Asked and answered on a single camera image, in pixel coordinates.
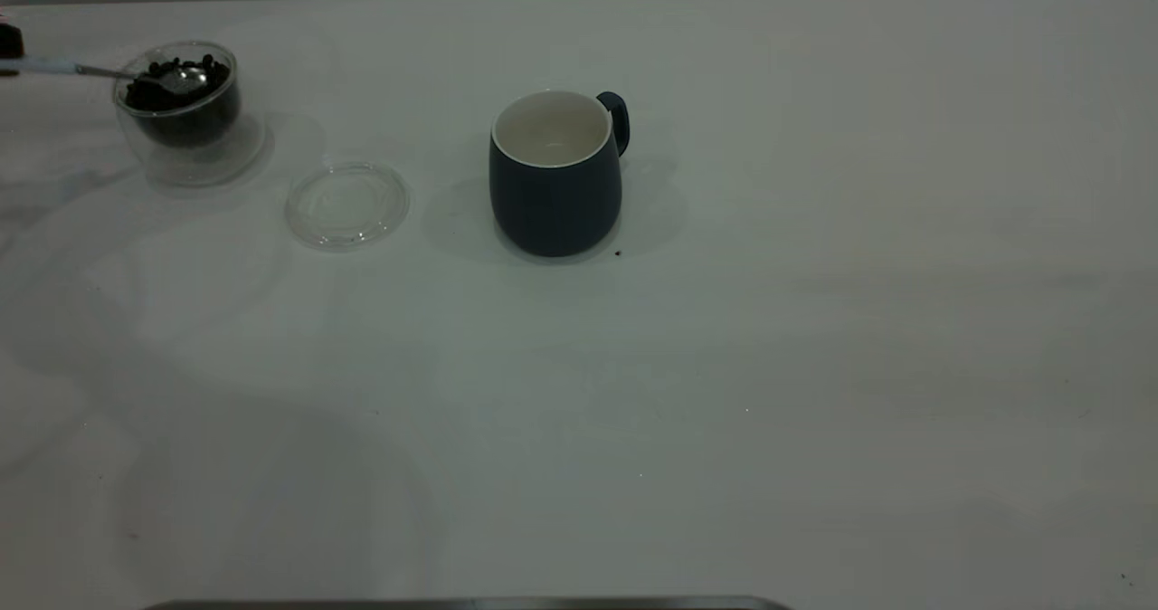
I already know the metal spoon pale blue handle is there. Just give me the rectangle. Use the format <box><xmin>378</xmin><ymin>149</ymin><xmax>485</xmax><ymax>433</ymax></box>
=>
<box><xmin>0</xmin><ymin>56</ymin><xmax>209</xmax><ymax>97</ymax></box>

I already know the dark grey cup white inside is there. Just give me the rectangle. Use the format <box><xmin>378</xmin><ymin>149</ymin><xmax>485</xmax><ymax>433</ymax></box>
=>
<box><xmin>489</xmin><ymin>90</ymin><xmax>631</xmax><ymax>259</ymax></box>

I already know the dark coffee beans pile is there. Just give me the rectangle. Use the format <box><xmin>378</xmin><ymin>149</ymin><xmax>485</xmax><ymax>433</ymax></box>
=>
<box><xmin>123</xmin><ymin>56</ymin><xmax>242</xmax><ymax>148</ymax></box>

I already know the clear glass saucer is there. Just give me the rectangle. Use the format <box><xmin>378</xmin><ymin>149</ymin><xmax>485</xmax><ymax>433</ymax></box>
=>
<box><xmin>286</xmin><ymin>159</ymin><xmax>411</xmax><ymax>251</ymax></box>

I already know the clear double-wall glass bowl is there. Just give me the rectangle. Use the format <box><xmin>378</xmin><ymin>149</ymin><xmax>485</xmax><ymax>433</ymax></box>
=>
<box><xmin>111</xmin><ymin>40</ymin><xmax>271</xmax><ymax>187</ymax></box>

